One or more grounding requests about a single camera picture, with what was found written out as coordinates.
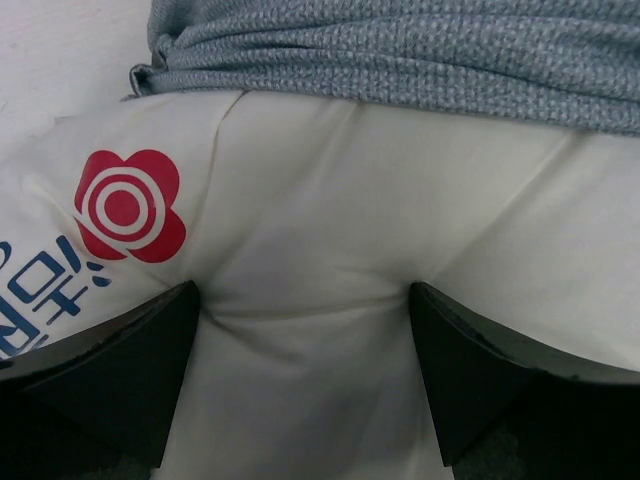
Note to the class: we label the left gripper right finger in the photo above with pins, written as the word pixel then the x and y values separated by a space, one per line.
pixel 500 398

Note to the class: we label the white pillow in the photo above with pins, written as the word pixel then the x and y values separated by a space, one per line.
pixel 303 222

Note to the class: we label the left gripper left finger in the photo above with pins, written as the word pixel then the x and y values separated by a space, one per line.
pixel 104 395

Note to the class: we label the grey striped pillowcase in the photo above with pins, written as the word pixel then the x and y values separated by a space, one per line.
pixel 567 63

